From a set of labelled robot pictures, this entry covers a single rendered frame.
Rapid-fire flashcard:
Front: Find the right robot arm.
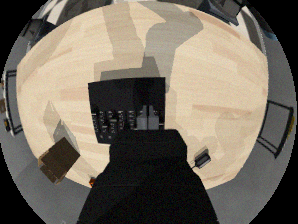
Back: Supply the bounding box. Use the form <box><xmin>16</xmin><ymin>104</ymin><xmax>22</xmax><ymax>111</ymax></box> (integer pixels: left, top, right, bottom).
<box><xmin>19</xmin><ymin>19</ymin><xmax>43</xmax><ymax>41</ymax></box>

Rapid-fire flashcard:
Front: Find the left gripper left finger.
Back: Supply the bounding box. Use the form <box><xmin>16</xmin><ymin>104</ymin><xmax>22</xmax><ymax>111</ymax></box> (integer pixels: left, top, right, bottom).
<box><xmin>137</xmin><ymin>105</ymin><xmax>148</xmax><ymax>129</ymax></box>

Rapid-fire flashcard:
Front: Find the black lighting desk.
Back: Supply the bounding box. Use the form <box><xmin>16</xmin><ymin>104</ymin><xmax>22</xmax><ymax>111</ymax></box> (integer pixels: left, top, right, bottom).
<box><xmin>88</xmin><ymin>77</ymin><xmax>165</xmax><ymax>144</ymax></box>

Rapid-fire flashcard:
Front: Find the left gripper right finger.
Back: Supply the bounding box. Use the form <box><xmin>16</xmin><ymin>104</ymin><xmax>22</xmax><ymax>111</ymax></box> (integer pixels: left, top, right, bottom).
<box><xmin>148</xmin><ymin>105</ymin><xmax>160</xmax><ymax>129</ymax></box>

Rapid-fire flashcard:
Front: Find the brown cardboard box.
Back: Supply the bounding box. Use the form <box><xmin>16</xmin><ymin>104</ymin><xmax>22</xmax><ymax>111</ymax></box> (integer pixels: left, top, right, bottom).
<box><xmin>39</xmin><ymin>137</ymin><xmax>80</xmax><ymax>183</ymax></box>

